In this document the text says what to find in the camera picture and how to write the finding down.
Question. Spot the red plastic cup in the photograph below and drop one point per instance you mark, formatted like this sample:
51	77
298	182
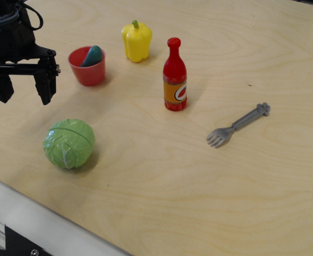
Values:
87	76

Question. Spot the green toy cabbage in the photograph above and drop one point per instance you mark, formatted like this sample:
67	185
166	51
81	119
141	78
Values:
69	143

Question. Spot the dark green toy cucumber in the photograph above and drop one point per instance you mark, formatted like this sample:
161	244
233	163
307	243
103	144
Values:
93	56

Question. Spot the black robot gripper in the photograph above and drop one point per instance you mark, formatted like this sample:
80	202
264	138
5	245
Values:
17	42

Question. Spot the grey plastic toy fork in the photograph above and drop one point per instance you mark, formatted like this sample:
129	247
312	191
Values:
220	136

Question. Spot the yellow toy bell pepper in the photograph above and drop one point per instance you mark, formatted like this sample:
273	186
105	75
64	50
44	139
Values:
137	38

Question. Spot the red toy ketchup bottle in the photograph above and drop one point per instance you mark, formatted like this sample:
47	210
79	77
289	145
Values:
175	78

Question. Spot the black metal corner bracket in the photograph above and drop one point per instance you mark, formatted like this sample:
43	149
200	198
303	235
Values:
16	244

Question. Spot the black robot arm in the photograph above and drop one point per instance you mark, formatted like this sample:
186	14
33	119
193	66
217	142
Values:
12	9

